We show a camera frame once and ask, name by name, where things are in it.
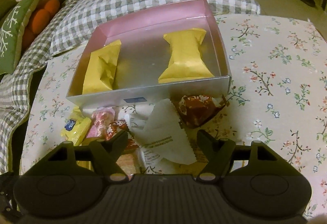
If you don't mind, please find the clear wafer biscuit packet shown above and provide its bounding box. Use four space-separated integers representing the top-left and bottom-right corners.
116 149 141 175

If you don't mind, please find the pink floral snack packet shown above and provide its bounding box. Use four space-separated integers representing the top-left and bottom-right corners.
86 107 115 138

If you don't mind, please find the yellow snack packet blue label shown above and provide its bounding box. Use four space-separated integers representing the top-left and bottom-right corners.
60 106 91 146

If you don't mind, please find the dark red snack packet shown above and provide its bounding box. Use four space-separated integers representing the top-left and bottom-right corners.
174 95 229 129

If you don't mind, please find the white printed snack packet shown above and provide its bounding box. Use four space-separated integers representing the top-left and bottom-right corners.
125 98 196 166

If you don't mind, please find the dark yellow pastry packet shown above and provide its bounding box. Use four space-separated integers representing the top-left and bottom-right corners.
82 40 121 95

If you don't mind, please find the red white candy packet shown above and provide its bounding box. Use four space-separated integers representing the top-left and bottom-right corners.
105 119 139 152

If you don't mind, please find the floral tablecloth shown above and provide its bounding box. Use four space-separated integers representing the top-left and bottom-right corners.
19 14 326 219

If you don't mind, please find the pink silver cardboard box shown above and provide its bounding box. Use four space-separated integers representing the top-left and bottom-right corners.
66 0 231 110

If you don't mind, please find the grey checked quilt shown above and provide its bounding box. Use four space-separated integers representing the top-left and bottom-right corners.
1 0 261 173

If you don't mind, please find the small red pumpkin cushion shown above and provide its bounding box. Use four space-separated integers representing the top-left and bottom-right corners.
22 0 60 52

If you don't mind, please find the green snowflake pillow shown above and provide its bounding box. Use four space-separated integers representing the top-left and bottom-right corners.
0 0 40 75

